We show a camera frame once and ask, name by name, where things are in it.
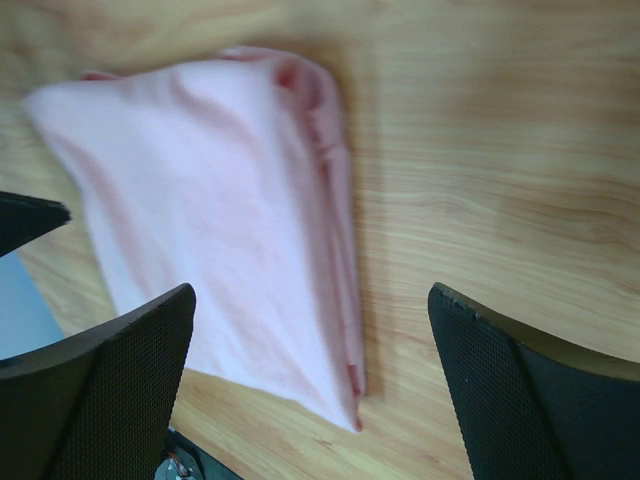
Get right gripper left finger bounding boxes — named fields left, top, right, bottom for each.
left=1, top=284, right=196, bottom=479

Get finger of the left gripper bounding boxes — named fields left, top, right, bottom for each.
left=0, top=191, right=70, bottom=256

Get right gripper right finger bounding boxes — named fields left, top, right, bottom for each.
left=427, top=283, right=639, bottom=479

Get pink t-shirt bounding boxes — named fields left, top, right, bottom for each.
left=24, top=46, right=366, bottom=432

